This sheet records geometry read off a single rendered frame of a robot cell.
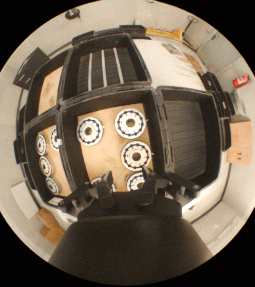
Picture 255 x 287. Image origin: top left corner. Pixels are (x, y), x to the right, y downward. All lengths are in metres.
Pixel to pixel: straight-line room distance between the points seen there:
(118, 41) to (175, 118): 0.50
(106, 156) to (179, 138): 0.30
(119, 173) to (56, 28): 3.59
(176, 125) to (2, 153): 3.44
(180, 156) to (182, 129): 0.11
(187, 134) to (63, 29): 3.57
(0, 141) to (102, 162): 3.20
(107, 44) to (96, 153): 0.57
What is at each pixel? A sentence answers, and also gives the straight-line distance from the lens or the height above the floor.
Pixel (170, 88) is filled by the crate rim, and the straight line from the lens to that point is 0.29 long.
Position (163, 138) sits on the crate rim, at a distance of 0.23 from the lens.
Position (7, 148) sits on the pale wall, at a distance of 3.31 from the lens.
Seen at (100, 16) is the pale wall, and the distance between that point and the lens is 3.33.
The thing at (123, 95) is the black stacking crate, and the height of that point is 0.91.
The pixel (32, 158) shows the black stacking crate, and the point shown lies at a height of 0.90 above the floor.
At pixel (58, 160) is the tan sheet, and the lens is 0.45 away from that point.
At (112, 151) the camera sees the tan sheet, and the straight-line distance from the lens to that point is 0.32.
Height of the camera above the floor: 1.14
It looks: 87 degrees down
